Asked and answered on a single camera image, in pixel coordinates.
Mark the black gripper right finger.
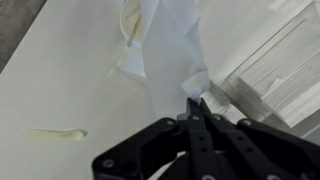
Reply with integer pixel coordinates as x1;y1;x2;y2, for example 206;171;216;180
199;99;320;180

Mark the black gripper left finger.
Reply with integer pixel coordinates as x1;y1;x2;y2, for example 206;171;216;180
92;97;218;180

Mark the white paper serviette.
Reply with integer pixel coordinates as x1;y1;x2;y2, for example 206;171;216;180
139;0;212;121

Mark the cream plastic spoon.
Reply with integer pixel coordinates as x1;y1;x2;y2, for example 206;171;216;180
24;128;88;143

